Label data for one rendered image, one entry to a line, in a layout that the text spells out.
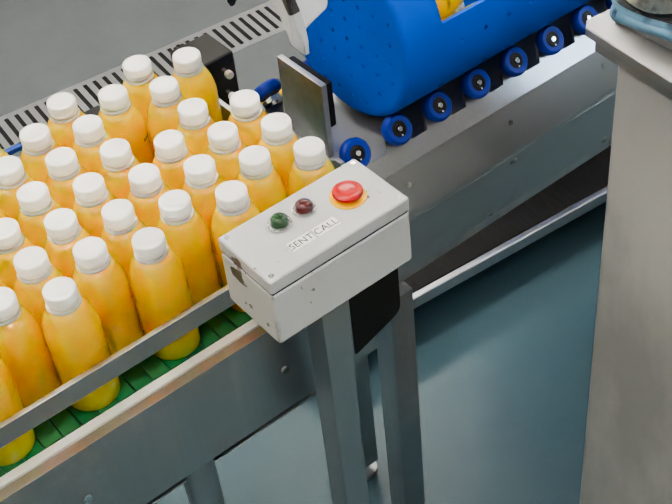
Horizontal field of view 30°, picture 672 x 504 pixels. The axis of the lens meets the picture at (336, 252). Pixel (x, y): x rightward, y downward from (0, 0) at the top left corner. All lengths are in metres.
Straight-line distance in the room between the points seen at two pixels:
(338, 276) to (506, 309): 1.42
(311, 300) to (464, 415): 1.24
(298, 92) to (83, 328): 0.50
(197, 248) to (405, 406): 0.76
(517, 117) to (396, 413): 0.59
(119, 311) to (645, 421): 0.86
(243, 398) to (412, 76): 0.47
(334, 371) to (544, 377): 1.16
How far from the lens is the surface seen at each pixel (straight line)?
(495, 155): 1.88
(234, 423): 1.65
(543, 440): 2.58
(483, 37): 1.73
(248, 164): 1.53
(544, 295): 2.85
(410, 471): 2.33
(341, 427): 1.67
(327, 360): 1.56
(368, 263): 1.45
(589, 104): 2.00
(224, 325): 1.60
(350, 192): 1.43
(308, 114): 1.76
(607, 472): 2.16
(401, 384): 2.13
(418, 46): 1.64
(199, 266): 1.54
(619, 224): 1.77
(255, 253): 1.39
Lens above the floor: 2.05
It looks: 44 degrees down
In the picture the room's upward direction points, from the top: 7 degrees counter-clockwise
